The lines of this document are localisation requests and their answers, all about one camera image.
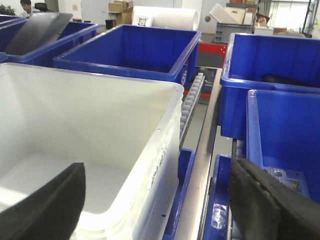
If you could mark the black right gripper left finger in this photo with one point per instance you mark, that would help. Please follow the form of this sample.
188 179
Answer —
50 213

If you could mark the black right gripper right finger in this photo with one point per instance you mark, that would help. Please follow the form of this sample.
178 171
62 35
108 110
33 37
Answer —
266 209

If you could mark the white plastic tote bin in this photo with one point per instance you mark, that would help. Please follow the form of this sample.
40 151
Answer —
126 132

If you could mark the blue bin lower right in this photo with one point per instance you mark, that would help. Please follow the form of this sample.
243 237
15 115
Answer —
216 221

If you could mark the blue bin near right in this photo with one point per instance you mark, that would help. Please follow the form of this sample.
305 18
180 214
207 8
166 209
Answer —
283 131

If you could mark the blue bin lower middle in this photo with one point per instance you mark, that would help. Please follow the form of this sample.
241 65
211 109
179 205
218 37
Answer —
185 165

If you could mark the blue bin far right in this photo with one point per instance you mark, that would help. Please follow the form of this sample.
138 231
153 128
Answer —
264 62

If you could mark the blue bin behind tote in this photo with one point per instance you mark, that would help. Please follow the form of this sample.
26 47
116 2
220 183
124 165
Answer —
132 51

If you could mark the grey bin lid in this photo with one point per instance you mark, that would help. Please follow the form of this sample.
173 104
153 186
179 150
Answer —
40 29

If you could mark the blue bin with grey lid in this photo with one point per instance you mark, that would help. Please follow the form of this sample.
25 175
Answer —
74 34

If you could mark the grey plastic crate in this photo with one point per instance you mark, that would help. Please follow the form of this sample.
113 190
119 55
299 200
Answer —
224 30

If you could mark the person in white shirt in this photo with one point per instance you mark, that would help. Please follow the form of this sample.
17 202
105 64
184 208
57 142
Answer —
28 9

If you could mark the white foam roll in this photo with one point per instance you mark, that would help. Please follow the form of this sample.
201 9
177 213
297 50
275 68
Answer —
165 17

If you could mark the cardboard boxes stack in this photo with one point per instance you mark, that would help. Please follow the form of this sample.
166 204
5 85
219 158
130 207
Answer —
120 12

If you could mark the metal shelf divider rail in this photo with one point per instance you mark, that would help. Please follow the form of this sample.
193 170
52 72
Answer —
193 212

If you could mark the red metal cart frame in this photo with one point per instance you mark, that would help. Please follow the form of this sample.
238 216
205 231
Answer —
211 54

